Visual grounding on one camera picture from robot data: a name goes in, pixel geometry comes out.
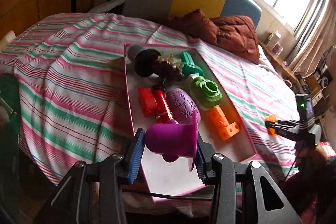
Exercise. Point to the white box on desk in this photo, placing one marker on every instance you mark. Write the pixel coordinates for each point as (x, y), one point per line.
(273, 39)

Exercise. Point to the orange linked cube blocks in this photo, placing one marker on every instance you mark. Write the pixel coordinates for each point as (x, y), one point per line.
(222, 126)

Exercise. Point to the teal flanged plastic spool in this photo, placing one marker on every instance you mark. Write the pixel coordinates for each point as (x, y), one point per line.
(188, 65)

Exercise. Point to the green plug-in device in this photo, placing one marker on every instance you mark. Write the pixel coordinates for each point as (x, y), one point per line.
(204, 92)

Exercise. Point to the green glass side table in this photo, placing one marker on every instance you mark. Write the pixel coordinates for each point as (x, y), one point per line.
(10, 125)

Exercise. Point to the purple patterned oval case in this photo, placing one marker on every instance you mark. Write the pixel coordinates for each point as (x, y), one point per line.
(182, 106)

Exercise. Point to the orange plastic rack piece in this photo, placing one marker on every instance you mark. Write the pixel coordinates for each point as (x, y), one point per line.
(270, 119)

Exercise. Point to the magenta flanged plastic cup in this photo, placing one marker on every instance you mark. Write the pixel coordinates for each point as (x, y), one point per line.
(173, 140)

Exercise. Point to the rust brown quilt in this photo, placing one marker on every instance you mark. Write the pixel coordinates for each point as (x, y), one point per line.
(235, 34)

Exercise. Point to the red cylinder toy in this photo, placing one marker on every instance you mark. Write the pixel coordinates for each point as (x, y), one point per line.
(163, 112)

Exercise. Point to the grey black cylinder container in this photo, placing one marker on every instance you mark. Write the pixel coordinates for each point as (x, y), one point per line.
(143, 60)

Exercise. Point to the striped bed sheet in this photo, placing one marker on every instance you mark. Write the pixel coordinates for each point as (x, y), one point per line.
(72, 90)

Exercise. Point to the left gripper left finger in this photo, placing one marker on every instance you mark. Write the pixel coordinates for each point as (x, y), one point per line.
(70, 202)

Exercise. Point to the pink edged tray box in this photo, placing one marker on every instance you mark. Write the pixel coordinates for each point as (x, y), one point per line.
(174, 178)

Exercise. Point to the red block toy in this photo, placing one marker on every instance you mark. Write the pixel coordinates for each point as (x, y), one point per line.
(147, 102)

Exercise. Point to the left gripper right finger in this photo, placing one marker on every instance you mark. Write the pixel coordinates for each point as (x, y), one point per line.
(241, 192)

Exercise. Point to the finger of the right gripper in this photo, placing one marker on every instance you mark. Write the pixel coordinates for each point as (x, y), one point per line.
(286, 129)

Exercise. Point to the beige curtain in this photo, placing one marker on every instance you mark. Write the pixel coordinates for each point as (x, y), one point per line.
(314, 35)

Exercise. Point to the wooden bedside desk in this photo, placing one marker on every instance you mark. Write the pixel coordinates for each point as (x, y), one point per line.
(278, 63)

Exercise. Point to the person's right hand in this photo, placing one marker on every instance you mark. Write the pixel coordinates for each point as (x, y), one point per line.
(315, 159)

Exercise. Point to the brown massage brush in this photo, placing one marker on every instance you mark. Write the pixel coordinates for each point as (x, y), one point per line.
(168, 69)

